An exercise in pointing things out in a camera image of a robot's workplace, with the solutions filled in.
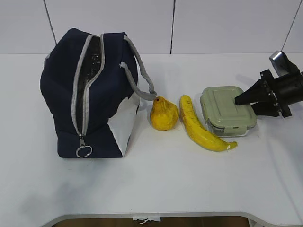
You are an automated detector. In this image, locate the green lid glass container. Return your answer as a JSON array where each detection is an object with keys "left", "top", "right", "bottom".
[{"left": 200, "top": 86, "right": 257, "bottom": 137}]

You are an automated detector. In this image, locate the yellow pear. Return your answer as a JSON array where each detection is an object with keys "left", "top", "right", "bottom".
[{"left": 150, "top": 96, "right": 179, "bottom": 131}]

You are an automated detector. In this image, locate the white tape on table edge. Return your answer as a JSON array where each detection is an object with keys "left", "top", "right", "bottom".
[{"left": 133, "top": 213, "right": 161, "bottom": 225}]

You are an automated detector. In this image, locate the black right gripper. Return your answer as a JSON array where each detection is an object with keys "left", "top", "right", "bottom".
[{"left": 234, "top": 70, "right": 303, "bottom": 118}]

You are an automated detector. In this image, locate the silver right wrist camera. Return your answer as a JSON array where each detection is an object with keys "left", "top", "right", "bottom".
[{"left": 269, "top": 51, "right": 300, "bottom": 77}]

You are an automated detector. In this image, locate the navy blue lunch bag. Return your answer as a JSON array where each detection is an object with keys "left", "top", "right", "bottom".
[{"left": 40, "top": 28, "right": 157, "bottom": 158}]

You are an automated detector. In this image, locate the yellow banana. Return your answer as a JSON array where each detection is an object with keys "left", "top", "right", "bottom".
[{"left": 179, "top": 95, "right": 238, "bottom": 152}]

